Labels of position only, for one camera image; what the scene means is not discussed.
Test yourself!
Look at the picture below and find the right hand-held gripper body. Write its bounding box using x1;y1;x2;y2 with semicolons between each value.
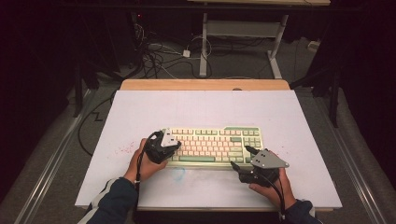
237;148;290;189

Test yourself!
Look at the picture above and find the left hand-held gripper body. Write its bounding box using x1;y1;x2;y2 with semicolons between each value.
143;127;182;165

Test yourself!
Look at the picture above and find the cream pink green keyboard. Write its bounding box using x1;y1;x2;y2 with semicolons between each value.
160;125;265;171

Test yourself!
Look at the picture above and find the person's left hand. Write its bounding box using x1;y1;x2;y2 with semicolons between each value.
123;137;169;185

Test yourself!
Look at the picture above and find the person's right hand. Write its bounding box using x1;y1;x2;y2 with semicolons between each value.
248;150;297;210

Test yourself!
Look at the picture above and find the white board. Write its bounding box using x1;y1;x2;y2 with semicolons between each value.
75;90;343;210

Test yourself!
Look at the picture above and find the wooden table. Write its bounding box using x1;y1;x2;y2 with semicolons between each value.
119;78;291;91

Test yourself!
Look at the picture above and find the black metal stand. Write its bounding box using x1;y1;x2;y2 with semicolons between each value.
289;62;342;129

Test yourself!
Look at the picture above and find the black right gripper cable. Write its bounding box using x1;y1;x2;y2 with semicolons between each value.
257;170;287;220

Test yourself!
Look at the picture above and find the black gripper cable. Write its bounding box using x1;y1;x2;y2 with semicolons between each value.
257;170;287;220
133;130;163;224

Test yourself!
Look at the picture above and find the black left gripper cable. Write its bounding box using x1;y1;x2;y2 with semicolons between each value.
133;130;163;224

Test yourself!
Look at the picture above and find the black floor cable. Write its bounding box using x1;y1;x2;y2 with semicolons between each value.
77;89;119;157

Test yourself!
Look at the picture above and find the metal floor rail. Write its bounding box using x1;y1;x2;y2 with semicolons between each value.
311;90;390;224
15;88;94;224

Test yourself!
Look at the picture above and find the tangle of floor cables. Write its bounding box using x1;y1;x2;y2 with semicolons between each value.
129;12;213;80

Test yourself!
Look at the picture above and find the white metal desk frame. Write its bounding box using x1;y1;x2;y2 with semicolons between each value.
186;0;332;80

